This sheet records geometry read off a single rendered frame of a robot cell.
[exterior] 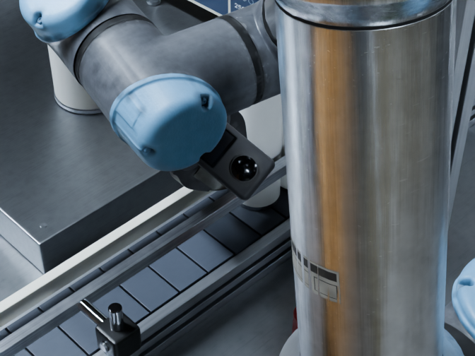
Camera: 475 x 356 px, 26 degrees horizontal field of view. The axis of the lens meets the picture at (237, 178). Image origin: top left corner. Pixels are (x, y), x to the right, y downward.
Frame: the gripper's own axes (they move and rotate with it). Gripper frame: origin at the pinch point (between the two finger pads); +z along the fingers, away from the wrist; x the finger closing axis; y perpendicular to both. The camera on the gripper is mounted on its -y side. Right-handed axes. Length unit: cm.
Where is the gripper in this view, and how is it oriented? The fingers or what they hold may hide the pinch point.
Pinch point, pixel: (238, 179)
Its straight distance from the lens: 107.9
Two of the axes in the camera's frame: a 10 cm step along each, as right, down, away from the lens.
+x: -6.3, 7.7, -1.0
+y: -6.9, -4.9, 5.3
